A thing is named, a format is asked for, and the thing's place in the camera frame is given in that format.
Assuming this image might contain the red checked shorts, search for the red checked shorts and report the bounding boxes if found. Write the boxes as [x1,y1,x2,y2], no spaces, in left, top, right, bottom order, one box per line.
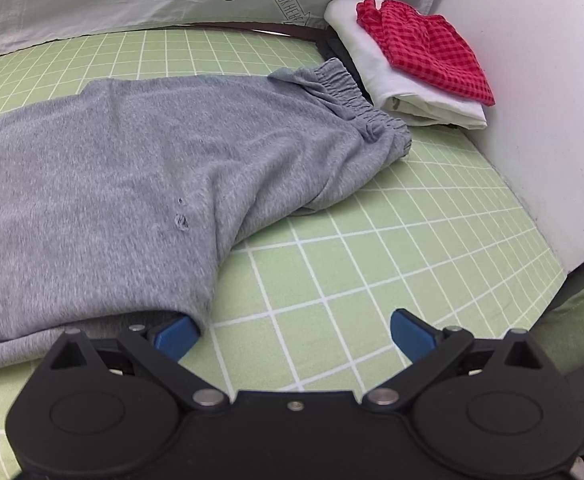
[356,0,496,107]

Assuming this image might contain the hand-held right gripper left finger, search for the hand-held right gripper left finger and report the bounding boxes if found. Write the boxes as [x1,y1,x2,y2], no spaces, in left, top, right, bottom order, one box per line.
[46,312,230,414]

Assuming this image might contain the white folded garment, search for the white folded garment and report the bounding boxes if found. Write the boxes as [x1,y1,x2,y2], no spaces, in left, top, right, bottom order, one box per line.
[324,0,488,131]

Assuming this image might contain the dark green cloth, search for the dark green cloth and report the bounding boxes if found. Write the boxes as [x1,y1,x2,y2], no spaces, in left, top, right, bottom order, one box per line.
[536,264,584,377]

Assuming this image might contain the dark folded garment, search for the dark folded garment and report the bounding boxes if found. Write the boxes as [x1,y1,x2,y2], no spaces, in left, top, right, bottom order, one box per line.
[317,30,373,107]

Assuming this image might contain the green grid cutting mat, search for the green grid cutting mat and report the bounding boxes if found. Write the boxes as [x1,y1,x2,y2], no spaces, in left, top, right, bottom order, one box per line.
[0,27,570,480]

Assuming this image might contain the grey pants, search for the grey pants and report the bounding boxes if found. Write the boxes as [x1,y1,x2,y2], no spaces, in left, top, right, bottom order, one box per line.
[0,57,413,376]

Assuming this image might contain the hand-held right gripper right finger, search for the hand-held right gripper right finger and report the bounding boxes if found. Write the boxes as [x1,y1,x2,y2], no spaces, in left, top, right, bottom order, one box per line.
[363,308,548,414]

